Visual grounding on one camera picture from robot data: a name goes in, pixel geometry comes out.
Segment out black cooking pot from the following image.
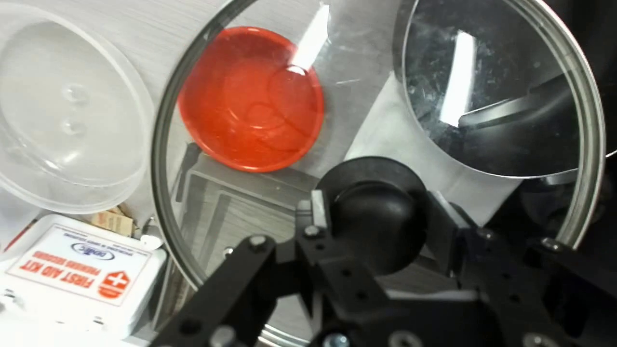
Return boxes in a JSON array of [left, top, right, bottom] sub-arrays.
[[391, 0, 617, 195]]

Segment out small wooden block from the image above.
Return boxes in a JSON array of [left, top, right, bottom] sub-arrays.
[[88, 208, 136, 239]]

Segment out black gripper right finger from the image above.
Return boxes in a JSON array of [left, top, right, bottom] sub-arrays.
[[426, 189, 617, 347]]

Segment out dark grey metal tray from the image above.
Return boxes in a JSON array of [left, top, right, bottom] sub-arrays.
[[152, 142, 335, 347]]

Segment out red bowl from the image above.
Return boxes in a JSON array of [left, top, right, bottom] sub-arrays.
[[177, 25, 325, 175]]

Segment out white first aid kit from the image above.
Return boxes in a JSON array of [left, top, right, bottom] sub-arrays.
[[0, 212, 169, 343]]

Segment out glass lid with black knob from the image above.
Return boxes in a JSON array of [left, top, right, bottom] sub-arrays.
[[150, 0, 609, 347]]

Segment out clear round plastic container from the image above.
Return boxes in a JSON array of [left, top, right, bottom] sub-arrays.
[[0, 8, 159, 218]]

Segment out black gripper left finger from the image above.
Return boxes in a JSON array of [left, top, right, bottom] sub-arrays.
[[150, 189, 333, 347]]

